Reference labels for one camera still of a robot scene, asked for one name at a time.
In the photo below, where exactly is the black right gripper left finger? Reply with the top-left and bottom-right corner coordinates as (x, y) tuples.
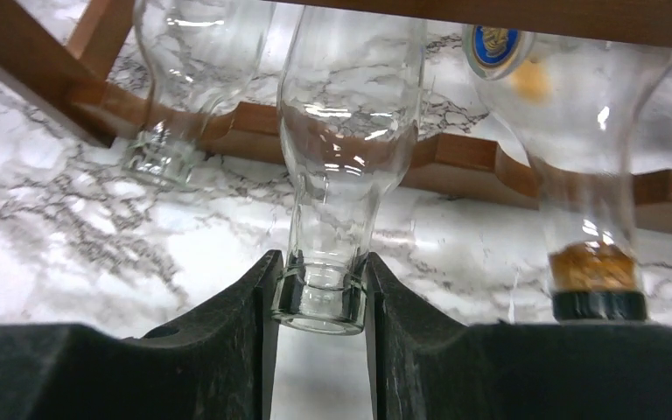
(0, 250), (283, 419)

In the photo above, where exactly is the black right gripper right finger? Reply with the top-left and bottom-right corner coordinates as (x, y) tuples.
(365, 253), (672, 419)

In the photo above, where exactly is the clear glass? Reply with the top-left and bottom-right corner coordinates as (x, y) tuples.
(122, 1), (276, 187)
(271, 6), (427, 335)

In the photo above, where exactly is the brown wooden wine rack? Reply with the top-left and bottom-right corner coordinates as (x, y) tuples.
(0, 1), (672, 234)

